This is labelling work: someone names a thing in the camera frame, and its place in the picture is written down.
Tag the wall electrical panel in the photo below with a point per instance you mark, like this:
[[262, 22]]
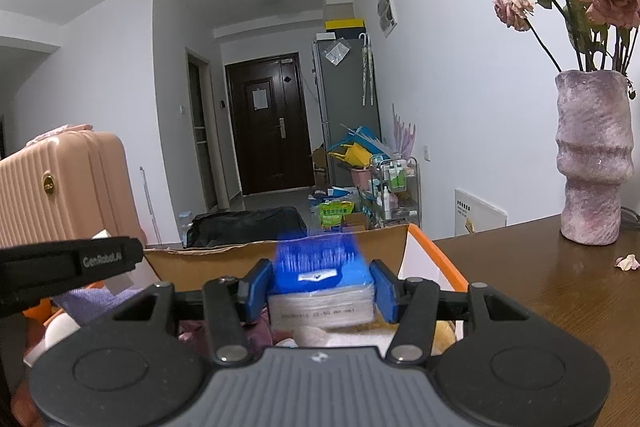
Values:
[[386, 9]]

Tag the black duffel bag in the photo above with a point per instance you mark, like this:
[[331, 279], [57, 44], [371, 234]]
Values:
[[245, 227]]

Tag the hanging white umbrellas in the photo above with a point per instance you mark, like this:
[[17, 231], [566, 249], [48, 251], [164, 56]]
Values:
[[367, 67]]

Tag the pink bucket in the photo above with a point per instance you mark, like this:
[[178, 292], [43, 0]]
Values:
[[361, 178]]

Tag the dark purple satin scrunchie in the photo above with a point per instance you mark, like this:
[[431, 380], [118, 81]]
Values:
[[260, 333]]

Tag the purple textured vase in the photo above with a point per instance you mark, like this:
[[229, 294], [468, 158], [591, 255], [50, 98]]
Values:
[[595, 157]]

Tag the blue folded plastic item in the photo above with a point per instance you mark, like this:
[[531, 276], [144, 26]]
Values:
[[370, 139]]

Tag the clear water bottles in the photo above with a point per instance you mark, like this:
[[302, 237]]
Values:
[[185, 224]]

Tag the blue tissue pack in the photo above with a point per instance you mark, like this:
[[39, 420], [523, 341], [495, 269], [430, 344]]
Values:
[[320, 302]]

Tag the brown cardboard box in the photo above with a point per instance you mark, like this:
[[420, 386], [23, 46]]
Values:
[[320, 169]]

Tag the purple fabric pouch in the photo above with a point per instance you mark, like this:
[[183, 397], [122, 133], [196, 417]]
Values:
[[85, 302]]

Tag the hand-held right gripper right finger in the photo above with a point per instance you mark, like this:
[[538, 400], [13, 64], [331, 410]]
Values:
[[385, 292]]

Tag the grey refrigerator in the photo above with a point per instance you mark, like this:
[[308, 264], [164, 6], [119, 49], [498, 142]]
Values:
[[345, 97]]

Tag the yellow bag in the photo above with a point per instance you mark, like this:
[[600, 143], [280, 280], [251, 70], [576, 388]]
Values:
[[356, 155]]

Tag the white and yellow plush toy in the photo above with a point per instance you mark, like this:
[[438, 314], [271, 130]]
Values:
[[445, 339]]

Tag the wall outlet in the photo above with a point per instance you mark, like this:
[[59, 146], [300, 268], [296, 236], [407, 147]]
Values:
[[426, 153]]

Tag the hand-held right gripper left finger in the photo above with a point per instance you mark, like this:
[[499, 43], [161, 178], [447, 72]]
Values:
[[255, 289]]

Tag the white mop stick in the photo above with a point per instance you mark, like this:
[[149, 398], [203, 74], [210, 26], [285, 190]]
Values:
[[150, 207]]

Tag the small open cardboard box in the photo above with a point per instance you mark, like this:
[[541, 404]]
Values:
[[356, 222]]

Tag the white flat board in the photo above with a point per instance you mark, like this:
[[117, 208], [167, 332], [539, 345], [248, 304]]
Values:
[[480, 212]]

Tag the dark wooden door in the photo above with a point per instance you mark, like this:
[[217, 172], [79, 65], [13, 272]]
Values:
[[267, 127]]

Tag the pink ribbed suitcase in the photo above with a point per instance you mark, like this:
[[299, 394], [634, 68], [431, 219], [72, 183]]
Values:
[[65, 187]]

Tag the clear plastic bag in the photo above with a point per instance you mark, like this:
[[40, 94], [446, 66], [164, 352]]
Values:
[[336, 53]]

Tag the green printed bag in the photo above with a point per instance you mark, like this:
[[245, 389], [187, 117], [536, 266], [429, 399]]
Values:
[[337, 217]]

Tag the yellow and black box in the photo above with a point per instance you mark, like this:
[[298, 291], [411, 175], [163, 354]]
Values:
[[345, 25]]

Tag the fallen pink petal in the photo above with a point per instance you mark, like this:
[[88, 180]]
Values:
[[627, 262]]

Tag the red cardboard box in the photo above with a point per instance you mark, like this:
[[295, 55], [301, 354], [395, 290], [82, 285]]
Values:
[[210, 264]]

